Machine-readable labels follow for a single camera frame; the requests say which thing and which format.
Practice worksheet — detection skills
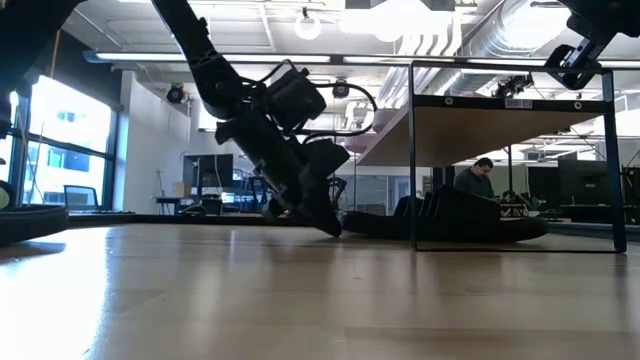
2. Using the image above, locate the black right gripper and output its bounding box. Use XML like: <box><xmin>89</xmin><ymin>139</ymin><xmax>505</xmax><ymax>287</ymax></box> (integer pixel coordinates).
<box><xmin>544</xmin><ymin>0</ymin><xmax>640</xmax><ymax>91</ymax></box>

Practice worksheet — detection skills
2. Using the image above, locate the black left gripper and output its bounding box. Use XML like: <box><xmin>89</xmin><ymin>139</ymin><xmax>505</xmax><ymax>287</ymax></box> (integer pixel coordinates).
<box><xmin>214</xmin><ymin>112</ymin><xmax>351</xmax><ymax>239</ymax></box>

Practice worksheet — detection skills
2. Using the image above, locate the black track light cluster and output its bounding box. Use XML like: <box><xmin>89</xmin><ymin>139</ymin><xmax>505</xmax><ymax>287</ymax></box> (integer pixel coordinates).
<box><xmin>492</xmin><ymin>73</ymin><xmax>535</xmax><ymax>99</ymax></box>

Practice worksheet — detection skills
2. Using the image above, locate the black office monitor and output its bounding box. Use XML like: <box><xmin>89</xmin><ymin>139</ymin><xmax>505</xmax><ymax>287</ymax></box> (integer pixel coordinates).
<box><xmin>182</xmin><ymin>153</ymin><xmax>235</xmax><ymax>189</ymax></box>

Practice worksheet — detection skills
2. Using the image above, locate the dark office partition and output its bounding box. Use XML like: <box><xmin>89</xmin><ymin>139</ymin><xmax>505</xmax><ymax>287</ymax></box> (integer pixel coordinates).
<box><xmin>527</xmin><ymin>159</ymin><xmax>609</xmax><ymax>224</ymax></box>

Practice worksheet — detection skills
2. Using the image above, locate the person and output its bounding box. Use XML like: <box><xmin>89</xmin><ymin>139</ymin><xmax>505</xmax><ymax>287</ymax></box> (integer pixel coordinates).
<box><xmin>453</xmin><ymin>157</ymin><xmax>496</xmax><ymax>200</ymax></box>

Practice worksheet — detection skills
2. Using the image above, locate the dark framed screen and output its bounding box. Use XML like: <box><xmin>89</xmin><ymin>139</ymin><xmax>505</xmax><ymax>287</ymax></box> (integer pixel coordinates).
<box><xmin>63</xmin><ymin>184</ymin><xmax>100</xmax><ymax>211</ymax></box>

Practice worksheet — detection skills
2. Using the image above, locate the wooden shelf with black frame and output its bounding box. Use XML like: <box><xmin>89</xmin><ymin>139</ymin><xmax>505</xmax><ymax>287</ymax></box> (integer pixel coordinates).
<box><xmin>356</xmin><ymin>59</ymin><xmax>629</xmax><ymax>254</ymax></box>

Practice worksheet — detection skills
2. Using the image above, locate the silver air duct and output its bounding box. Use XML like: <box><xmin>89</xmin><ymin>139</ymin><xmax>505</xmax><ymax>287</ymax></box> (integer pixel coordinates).
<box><xmin>379</xmin><ymin>0</ymin><xmax>566</xmax><ymax>96</ymax></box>

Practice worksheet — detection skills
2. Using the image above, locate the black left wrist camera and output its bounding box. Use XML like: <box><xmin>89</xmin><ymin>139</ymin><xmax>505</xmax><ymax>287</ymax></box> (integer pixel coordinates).
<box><xmin>266</xmin><ymin>67</ymin><xmax>327</xmax><ymax>132</ymax></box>

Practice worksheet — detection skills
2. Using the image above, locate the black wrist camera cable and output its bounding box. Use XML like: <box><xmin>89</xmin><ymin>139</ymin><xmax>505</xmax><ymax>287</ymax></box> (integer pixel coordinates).
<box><xmin>294</xmin><ymin>81</ymin><xmax>379</xmax><ymax>147</ymax></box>

